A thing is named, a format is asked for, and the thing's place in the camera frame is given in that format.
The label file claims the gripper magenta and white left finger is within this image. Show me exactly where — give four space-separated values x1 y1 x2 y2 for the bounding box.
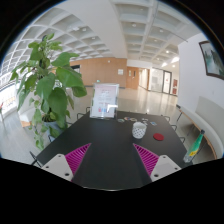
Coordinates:
42 143 91 181

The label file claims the framed wall painting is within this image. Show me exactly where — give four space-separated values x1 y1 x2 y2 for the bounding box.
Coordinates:
199 41 224 80

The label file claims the red round coaster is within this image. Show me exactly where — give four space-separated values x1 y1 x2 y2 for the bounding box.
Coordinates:
153 133 164 141

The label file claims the acrylic sign stand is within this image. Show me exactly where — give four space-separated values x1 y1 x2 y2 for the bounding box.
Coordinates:
90 83 119 119

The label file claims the white patterned cup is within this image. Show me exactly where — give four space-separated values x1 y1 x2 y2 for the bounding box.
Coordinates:
132 122 147 139

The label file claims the white bench sofa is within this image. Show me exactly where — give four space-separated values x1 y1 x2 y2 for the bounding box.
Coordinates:
178 96 224 159

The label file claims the large green potted plant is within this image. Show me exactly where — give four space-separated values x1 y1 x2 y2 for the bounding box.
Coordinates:
10 33 87 150

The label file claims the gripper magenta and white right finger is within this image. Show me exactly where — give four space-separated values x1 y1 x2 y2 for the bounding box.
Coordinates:
133 144 180 181

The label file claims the green plastic water bottle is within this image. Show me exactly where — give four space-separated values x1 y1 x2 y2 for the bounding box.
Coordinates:
183 130 205 163

